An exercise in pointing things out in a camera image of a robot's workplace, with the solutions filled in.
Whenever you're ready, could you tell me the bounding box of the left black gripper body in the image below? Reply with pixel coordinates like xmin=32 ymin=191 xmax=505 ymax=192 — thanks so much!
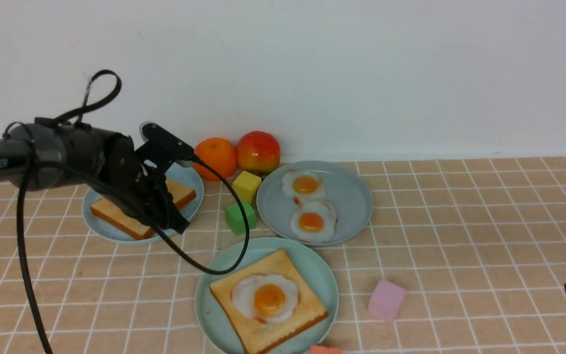
xmin=104 ymin=135 xmax=190 ymax=234

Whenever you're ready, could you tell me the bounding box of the toast slice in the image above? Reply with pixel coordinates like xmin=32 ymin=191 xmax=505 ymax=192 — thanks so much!
xmin=209 ymin=248 xmax=329 ymax=354
xmin=83 ymin=178 xmax=202 ymax=244

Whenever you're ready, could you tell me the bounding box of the fried egg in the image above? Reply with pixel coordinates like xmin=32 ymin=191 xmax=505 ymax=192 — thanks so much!
xmin=231 ymin=275 xmax=300 ymax=324
xmin=290 ymin=200 xmax=338 ymax=244
xmin=282 ymin=170 xmax=326 ymax=205

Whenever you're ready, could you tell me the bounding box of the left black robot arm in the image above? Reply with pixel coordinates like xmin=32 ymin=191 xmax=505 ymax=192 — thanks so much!
xmin=0 ymin=119 xmax=195 ymax=234

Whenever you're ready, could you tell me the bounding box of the light blue plate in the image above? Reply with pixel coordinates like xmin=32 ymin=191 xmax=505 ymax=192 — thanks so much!
xmin=82 ymin=164 xmax=204 ymax=245

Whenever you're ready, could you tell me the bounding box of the orange fruit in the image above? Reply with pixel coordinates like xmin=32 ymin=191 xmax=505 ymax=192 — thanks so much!
xmin=195 ymin=138 xmax=237 ymax=178

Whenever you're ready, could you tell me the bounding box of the green foam cube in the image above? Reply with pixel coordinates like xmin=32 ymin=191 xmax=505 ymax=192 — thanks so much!
xmin=225 ymin=200 xmax=257 ymax=236

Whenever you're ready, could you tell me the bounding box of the yellow foam cube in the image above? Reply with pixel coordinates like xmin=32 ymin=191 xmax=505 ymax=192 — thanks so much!
xmin=232 ymin=171 xmax=262 ymax=204

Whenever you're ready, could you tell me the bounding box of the red yellow apple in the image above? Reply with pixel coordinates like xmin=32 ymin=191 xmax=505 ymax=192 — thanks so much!
xmin=236 ymin=131 xmax=281 ymax=176

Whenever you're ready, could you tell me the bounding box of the fried egg front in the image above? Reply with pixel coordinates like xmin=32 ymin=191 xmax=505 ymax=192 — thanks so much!
xmin=290 ymin=200 xmax=338 ymax=244

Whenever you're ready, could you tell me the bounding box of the pale green plate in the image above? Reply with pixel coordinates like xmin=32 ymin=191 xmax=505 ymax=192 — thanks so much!
xmin=195 ymin=237 xmax=340 ymax=354

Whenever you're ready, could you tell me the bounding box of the grey blue egg plate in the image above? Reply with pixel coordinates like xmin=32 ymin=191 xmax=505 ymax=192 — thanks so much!
xmin=256 ymin=160 xmax=373 ymax=247

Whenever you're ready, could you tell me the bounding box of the red foam block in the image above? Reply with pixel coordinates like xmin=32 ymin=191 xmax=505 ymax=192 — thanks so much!
xmin=308 ymin=345 xmax=343 ymax=354

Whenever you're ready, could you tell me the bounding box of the pink foam cube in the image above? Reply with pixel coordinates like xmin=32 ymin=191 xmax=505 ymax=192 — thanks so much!
xmin=368 ymin=279 xmax=406 ymax=324

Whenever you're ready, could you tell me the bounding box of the checkered tan tablecloth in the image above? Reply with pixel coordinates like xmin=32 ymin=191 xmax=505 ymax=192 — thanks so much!
xmin=23 ymin=157 xmax=566 ymax=354

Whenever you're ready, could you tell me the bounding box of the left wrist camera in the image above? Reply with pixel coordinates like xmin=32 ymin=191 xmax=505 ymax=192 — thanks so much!
xmin=137 ymin=121 xmax=200 ymax=168

